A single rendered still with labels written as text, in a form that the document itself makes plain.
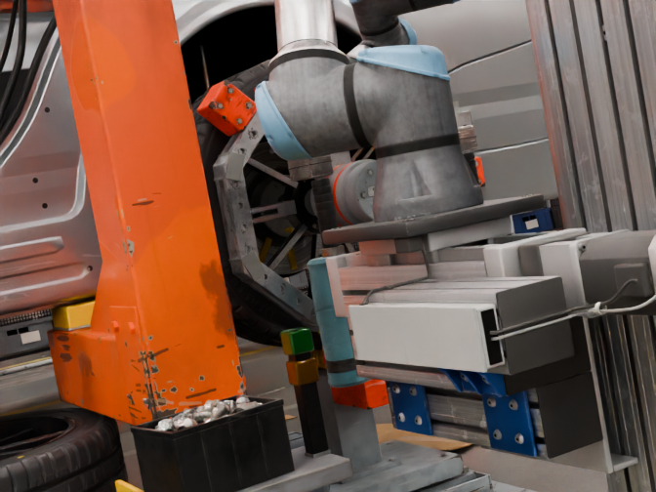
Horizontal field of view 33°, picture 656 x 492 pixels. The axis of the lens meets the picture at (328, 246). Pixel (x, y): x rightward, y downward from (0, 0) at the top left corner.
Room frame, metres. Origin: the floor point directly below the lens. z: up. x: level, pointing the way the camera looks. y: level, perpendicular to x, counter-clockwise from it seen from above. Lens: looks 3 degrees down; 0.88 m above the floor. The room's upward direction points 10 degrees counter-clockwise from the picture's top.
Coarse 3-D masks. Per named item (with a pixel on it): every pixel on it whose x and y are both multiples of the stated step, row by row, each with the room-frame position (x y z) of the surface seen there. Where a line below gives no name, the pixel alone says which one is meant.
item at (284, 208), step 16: (256, 160) 2.38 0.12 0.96; (352, 160) 2.49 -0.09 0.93; (272, 176) 2.39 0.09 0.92; (288, 192) 2.43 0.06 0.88; (304, 192) 2.47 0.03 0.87; (256, 208) 2.37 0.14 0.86; (272, 208) 2.38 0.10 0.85; (288, 208) 2.40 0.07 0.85; (304, 208) 2.46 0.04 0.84; (304, 224) 2.42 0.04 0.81; (288, 240) 2.40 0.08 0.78; (320, 240) 2.43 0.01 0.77; (272, 256) 2.39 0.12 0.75; (320, 256) 2.44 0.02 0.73
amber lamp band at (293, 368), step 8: (304, 360) 1.78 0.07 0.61; (312, 360) 1.78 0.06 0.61; (288, 368) 1.79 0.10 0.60; (296, 368) 1.77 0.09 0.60; (304, 368) 1.77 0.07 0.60; (312, 368) 1.78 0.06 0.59; (288, 376) 1.80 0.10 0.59; (296, 376) 1.77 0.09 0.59; (304, 376) 1.77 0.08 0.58; (312, 376) 1.78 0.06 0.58; (296, 384) 1.78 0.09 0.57; (304, 384) 1.77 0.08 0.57
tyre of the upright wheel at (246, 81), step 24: (240, 72) 2.46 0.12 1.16; (264, 72) 2.38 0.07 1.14; (216, 144) 2.31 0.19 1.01; (216, 192) 2.30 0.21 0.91; (216, 216) 2.30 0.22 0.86; (240, 288) 2.31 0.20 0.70; (240, 312) 2.31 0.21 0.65; (264, 312) 2.33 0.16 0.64; (240, 336) 2.52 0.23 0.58; (264, 336) 2.36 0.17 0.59; (312, 336) 2.38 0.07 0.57
